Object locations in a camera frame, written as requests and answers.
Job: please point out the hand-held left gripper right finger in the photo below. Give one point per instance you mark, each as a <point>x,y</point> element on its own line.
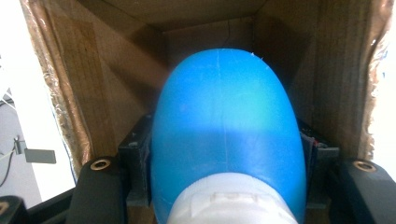
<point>314,168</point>

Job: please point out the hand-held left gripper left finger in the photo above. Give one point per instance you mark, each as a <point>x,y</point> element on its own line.
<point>137,168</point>

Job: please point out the blue bottle with white cap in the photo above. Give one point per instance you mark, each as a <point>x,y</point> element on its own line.
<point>227,140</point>

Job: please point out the brown cardboard box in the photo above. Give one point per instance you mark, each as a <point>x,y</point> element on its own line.
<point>102,77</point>

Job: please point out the grey clamp on stand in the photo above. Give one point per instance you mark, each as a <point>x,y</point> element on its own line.
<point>34,154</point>

